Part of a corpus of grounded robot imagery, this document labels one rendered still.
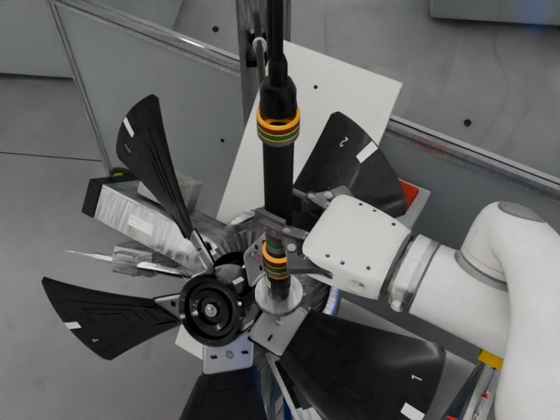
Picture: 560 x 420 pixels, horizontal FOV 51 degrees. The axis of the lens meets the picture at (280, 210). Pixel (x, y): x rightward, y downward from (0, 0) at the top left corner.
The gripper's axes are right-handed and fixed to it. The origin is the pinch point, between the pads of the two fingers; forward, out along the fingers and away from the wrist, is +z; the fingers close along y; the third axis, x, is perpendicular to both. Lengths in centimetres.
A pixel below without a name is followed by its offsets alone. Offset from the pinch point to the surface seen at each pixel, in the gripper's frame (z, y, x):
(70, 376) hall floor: 84, -5, -149
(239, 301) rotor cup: 5.3, -2.8, -23.2
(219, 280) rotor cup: 9.5, -1.9, -22.0
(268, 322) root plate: 1.4, -0.9, -29.8
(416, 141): 1, 70, -51
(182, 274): 22.2, 2.7, -37.5
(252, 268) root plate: 7.1, 3.6, -24.3
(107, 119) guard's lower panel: 117, 71, -101
